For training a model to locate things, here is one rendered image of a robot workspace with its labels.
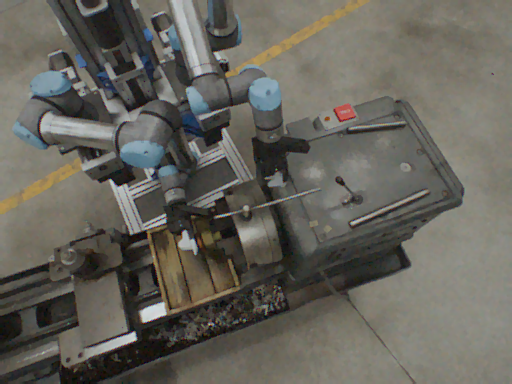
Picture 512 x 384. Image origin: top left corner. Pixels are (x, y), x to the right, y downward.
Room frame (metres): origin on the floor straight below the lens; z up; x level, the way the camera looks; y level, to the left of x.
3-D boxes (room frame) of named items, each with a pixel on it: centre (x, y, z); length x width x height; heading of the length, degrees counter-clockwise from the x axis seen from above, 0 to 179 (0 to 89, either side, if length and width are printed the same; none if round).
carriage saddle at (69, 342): (0.23, 0.66, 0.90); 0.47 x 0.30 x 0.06; 15
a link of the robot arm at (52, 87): (0.85, 0.66, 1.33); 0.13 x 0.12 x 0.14; 160
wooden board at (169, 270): (0.33, 0.27, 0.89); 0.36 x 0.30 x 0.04; 15
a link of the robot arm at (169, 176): (0.60, 0.31, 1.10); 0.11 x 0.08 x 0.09; 15
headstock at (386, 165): (0.52, -0.36, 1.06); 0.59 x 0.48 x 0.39; 105
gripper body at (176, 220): (0.44, 0.28, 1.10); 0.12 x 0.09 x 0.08; 15
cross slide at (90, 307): (0.25, 0.62, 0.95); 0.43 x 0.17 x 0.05; 15
